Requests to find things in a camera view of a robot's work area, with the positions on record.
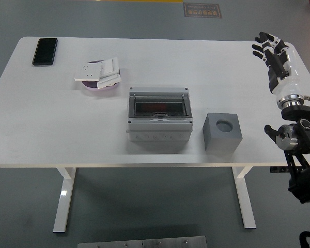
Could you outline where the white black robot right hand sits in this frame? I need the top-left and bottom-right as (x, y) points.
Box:
(251, 32), (304, 101)

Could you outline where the transparent hinged box lid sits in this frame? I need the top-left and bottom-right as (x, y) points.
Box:
(128, 92), (191, 119)

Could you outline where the grey plastic junction box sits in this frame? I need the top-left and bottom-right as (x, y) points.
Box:
(126, 87), (194, 142)

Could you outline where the grey block with round hole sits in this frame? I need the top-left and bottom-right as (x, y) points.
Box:
(203, 112), (243, 151)

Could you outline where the brown floor sign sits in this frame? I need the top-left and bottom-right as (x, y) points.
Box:
(183, 2), (223, 19)

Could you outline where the white table leg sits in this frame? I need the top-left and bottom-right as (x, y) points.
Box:
(53, 167), (77, 233)
(232, 166), (257, 229)

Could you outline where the purple shallow bowl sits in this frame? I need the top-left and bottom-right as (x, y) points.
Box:
(81, 59), (122, 91)

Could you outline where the grey metal plate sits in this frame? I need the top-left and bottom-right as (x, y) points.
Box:
(77, 235), (207, 248)

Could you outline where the black smartphone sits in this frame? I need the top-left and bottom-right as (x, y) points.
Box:
(32, 38), (58, 67)

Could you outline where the white wall switch panel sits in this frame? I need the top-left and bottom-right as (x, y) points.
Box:
(100, 57), (120, 78)
(97, 72), (122, 90)

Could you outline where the white wall socket panel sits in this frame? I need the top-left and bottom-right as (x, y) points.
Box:
(74, 64), (104, 82)

